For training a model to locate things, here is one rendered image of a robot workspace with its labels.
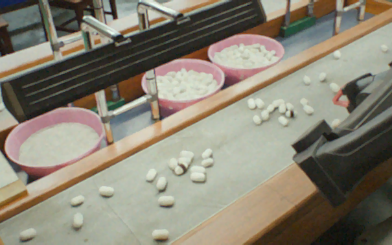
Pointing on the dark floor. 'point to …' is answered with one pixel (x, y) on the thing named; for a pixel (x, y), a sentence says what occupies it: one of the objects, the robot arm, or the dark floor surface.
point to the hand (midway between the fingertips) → (335, 100)
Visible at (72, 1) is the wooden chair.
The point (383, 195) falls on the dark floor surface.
